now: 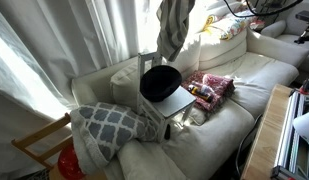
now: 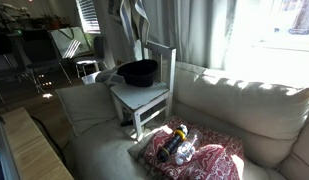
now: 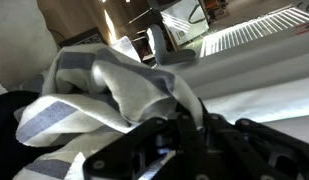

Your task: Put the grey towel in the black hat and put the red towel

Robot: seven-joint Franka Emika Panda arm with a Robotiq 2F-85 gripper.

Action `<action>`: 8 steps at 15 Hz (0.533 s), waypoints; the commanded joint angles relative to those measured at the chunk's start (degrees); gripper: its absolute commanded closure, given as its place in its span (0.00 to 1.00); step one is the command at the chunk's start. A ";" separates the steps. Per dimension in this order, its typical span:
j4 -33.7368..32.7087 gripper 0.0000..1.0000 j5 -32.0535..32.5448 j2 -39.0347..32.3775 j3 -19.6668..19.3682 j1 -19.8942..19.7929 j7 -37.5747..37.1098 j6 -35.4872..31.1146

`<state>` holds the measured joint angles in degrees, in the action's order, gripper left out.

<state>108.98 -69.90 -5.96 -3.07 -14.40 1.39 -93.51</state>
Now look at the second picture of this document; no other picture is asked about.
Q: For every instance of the beige square cushion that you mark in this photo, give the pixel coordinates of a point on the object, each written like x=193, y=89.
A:
x=87, y=106

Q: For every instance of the potted plant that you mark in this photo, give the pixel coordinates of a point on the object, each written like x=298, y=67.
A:
x=54, y=22

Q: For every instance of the white wooden chair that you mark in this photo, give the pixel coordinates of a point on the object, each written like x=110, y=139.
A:
x=140, y=95

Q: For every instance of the white shopping bag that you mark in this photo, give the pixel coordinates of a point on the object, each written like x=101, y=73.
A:
x=69, y=41

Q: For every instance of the white plastic container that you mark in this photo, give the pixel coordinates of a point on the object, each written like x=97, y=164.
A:
x=90, y=78

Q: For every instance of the narrow grey curtain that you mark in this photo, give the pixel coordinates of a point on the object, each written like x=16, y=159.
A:
x=107, y=36

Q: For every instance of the white window blind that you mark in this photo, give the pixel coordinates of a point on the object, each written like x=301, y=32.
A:
x=88, y=15

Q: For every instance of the light wooden table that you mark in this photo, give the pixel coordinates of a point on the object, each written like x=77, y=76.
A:
x=27, y=146

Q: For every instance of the grey striped towel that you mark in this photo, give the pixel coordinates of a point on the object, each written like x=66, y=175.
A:
x=134, y=26

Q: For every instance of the grey backed stool chair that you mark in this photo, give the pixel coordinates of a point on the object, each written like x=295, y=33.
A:
x=99, y=48

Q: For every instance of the red patterned towel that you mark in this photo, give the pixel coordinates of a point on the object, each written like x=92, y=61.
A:
x=214, y=160

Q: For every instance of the clear plastic water bottle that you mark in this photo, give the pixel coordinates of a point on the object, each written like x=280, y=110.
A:
x=187, y=148

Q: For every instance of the black folding chair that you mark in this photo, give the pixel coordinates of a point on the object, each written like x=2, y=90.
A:
x=39, y=50

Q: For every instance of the grey white patterned pillow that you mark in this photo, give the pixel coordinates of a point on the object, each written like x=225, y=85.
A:
x=107, y=78

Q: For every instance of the beige fabric sofa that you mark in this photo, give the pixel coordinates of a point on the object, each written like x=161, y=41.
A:
x=260, y=110

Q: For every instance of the black and yellow flashlight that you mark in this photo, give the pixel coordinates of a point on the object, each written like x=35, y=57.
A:
x=172, y=145

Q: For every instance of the wide grey curtain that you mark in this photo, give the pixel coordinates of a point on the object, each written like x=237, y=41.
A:
x=187, y=26

